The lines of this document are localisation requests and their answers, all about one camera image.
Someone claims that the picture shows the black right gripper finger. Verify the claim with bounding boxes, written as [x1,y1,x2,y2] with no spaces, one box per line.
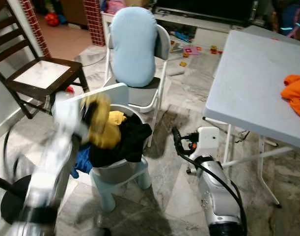
[172,126,186,151]

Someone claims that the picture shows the yellow garment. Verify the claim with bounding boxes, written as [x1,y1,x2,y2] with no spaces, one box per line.
[81,94,127,149]

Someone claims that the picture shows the black garment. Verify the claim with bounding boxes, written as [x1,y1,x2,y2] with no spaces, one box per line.
[88,118,153,168]

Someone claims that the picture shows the grey laundry bin with lid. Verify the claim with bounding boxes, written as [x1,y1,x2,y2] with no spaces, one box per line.
[52,83,153,185]

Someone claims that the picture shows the light grey folding table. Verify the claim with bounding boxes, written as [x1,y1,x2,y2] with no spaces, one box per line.
[187,29,300,209]

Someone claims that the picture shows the pink toy tile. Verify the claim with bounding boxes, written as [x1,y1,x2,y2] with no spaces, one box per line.
[184,45,200,55]

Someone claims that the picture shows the blue garment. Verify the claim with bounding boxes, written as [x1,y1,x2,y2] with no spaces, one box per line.
[71,147,91,178]

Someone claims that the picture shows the light blue cushion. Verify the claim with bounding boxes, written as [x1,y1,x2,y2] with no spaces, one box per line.
[110,7,158,88]

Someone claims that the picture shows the orange cloth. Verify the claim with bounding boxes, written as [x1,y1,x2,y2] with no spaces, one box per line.
[281,74,300,120]

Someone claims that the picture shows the white TV console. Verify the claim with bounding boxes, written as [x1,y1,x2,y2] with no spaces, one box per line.
[101,11,248,35]

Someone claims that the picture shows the black television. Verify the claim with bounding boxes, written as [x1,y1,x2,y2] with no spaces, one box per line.
[152,0,258,23]

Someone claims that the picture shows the pink bag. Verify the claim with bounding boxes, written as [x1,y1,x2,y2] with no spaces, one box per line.
[106,0,127,14]

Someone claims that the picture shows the dark wooden chair white seat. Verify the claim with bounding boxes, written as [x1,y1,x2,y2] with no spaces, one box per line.
[0,4,90,121]

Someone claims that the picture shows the red play ball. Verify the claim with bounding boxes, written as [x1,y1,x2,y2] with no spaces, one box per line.
[46,12,59,26]

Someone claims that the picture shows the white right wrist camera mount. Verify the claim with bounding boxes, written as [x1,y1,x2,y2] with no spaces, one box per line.
[196,126,220,159]

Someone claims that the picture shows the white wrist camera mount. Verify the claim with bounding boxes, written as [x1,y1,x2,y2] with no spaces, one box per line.
[196,126,220,159]
[54,93,89,141]

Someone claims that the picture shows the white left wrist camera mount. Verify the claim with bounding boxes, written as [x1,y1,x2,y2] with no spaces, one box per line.
[54,93,89,141]

